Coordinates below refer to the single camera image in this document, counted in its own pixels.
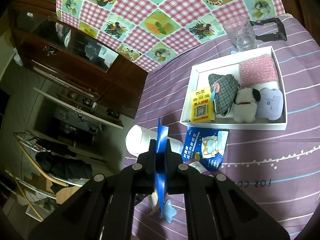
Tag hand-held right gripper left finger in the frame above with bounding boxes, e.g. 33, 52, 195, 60
27, 139, 158, 240

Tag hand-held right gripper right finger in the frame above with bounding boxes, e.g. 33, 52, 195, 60
165, 139, 292, 240

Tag blue foil packet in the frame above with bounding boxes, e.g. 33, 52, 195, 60
154, 119, 170, 213

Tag yellow packet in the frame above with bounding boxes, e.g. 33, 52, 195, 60
190, 88, 217, 123

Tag white black plush dog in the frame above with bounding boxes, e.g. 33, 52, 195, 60
233, 87, 262, 123

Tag white cardboard box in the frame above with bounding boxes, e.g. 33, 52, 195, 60
179, 45, 288, 131

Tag green plaid cloth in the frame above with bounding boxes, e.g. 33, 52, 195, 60
208, 73, 241, 118

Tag lavender fabric pad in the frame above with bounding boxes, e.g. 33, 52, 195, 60
256, 87, 285, 121

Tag pink glitter sponge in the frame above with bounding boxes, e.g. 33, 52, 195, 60
238, 54, 279, 85

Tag purple pump bottle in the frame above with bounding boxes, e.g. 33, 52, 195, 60
184, 160, 215, 178

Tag white paper towel roll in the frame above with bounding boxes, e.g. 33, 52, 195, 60
125, 124, 187, 157

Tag blue cartoon packet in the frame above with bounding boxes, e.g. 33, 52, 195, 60
184, 127, 230, 172

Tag dark clothes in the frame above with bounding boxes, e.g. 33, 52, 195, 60
35, 150, 93, 180

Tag wooden chair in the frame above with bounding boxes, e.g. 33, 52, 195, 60
12, 132, 105, 220

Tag dark wooden glass-door cabinet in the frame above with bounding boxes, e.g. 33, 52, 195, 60
7, 0, 149, 129

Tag pink checkered printed cloth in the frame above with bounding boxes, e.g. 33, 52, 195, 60
56, 0, 285, 72

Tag black plastic holder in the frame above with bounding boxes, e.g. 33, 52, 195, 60
250, 17, 288, 42

